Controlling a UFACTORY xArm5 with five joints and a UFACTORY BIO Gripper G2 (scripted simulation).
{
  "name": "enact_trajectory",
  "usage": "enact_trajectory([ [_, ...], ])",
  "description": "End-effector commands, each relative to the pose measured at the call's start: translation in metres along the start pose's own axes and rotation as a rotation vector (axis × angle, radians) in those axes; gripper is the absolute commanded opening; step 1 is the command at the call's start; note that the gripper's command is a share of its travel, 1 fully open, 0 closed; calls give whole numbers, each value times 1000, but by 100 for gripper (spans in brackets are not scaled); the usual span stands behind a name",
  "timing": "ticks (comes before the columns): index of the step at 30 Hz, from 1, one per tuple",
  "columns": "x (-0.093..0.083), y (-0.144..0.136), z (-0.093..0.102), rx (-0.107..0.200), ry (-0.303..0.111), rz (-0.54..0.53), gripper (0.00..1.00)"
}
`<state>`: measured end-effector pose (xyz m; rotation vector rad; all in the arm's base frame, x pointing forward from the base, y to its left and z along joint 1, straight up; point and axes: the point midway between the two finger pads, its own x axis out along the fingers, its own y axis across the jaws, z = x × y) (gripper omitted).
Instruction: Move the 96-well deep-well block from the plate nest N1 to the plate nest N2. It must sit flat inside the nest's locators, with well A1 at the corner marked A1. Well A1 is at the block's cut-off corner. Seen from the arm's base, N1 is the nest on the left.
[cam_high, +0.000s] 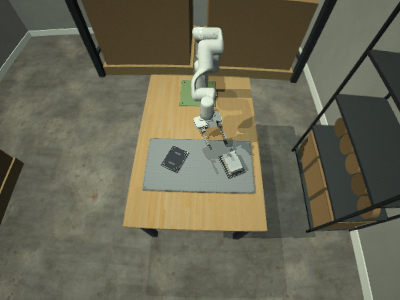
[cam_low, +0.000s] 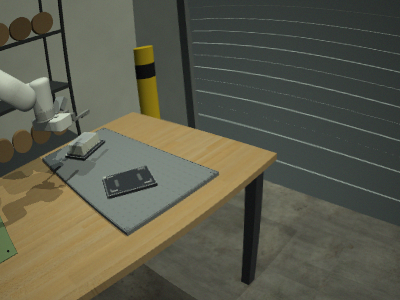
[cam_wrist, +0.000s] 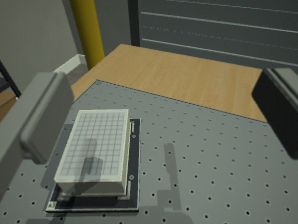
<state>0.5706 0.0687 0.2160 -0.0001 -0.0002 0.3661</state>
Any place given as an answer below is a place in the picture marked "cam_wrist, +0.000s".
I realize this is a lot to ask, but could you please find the grey flat base plate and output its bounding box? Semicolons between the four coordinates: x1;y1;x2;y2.
0;79;298;224

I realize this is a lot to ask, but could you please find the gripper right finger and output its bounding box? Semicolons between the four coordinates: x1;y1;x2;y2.
251;68;298;160

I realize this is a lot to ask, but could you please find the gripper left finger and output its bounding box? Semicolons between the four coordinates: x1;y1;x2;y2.
0;72;75;203

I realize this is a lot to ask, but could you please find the grey deep-well block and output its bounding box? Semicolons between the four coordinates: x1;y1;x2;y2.
54;109;131;197

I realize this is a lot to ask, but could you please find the black plate nest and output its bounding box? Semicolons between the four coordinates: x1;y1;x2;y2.
46;118;141;213

